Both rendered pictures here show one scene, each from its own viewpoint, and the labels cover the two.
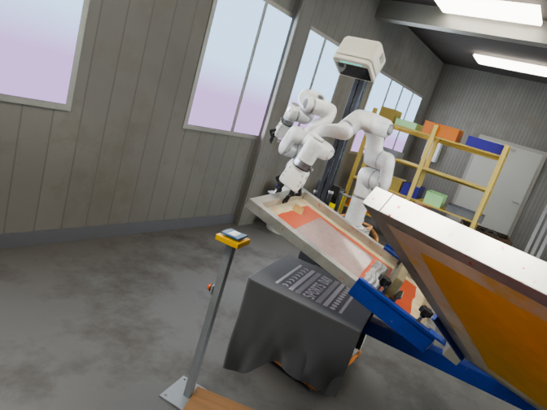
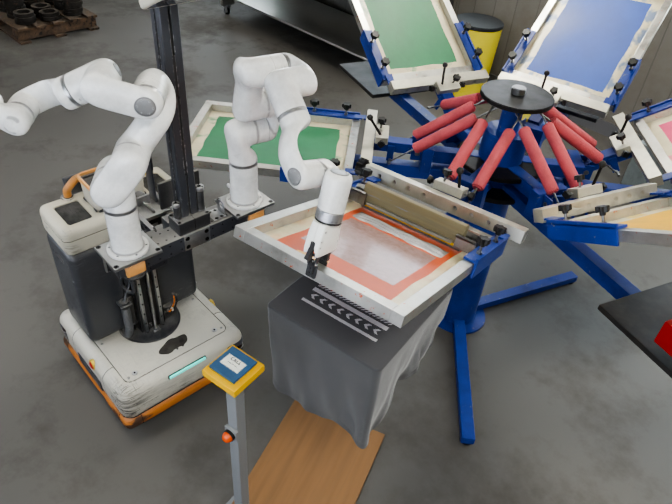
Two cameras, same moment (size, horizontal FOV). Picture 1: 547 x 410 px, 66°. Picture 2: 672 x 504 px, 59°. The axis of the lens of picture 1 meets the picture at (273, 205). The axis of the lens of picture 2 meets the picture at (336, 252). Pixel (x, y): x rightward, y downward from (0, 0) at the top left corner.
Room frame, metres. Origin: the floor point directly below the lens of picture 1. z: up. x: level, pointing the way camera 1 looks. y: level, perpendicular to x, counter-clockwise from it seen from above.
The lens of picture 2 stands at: (1.47, 1.18, 2.33)
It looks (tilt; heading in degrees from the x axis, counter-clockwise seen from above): 39 degrees down; 283
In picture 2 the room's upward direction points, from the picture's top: 5 degrees clockwise
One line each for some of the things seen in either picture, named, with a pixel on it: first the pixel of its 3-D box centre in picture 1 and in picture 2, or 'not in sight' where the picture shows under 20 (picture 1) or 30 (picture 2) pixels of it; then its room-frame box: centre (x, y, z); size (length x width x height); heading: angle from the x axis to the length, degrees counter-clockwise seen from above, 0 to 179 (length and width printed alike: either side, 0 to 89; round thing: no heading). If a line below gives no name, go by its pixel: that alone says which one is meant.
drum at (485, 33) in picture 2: not in sight; (471, 57); (1.59, -4.44, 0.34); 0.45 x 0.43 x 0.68; 148
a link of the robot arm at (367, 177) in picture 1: (368, 183); (245, 140); (2.17, -0.43, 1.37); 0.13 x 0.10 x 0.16; 48
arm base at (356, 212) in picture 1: (357, 211); (241, 179); (2.19, -0.43, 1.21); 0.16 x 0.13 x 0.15; 148
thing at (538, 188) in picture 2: not in sight; (498, 161); (1.31, -1.34, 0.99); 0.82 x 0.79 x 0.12; 70
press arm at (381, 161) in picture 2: not in sight; (362, 163); (1.92, -1.23, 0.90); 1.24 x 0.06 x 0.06; 10
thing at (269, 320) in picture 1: (288, 350); (406, 365); (1.50, -0.22, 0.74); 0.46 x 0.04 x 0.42; 70
